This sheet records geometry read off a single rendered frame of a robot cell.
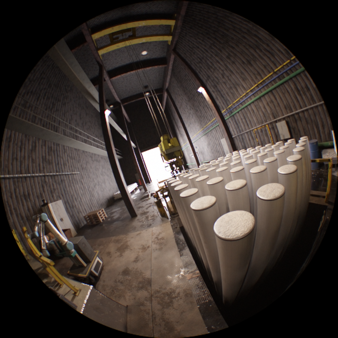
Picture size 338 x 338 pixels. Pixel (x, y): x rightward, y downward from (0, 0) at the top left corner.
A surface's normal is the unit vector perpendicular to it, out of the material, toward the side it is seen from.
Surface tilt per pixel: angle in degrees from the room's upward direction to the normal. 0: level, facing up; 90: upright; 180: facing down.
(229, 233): 8
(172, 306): 0
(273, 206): 90
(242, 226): 4
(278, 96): 90
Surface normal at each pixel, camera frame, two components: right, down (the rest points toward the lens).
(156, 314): -0.34, -0.94
